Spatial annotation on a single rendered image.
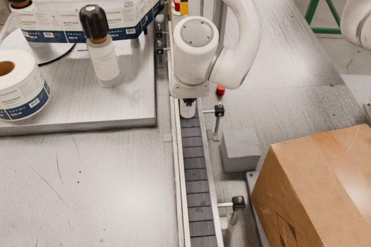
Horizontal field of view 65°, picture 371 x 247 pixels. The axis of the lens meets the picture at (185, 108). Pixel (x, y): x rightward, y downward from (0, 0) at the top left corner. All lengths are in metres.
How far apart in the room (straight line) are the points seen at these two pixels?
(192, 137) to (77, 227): 0.42
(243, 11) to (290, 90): 0.71
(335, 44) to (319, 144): 2.42
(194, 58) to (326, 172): 0.35
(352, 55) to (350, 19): 2.13
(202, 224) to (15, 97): 0.69
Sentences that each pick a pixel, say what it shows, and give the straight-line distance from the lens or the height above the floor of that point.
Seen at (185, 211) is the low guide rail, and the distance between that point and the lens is 0.79.
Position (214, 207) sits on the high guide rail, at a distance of 0.74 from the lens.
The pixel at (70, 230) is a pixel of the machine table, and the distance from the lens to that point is 0.92.
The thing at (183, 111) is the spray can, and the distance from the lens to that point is 0.96.
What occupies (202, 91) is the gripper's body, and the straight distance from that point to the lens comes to 0.72.
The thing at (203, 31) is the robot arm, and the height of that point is 1.34.
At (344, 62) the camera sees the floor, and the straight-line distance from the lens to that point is 2.90.
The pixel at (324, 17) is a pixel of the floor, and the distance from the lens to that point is 3.42.
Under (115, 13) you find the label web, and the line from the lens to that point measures 1.20.
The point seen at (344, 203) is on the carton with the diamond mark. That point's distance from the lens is 0.64.
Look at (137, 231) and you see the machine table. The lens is 0.87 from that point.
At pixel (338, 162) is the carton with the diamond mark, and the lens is 0.69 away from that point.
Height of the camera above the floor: 1.65
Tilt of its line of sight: 49 degrees down
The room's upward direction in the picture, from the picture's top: straight up
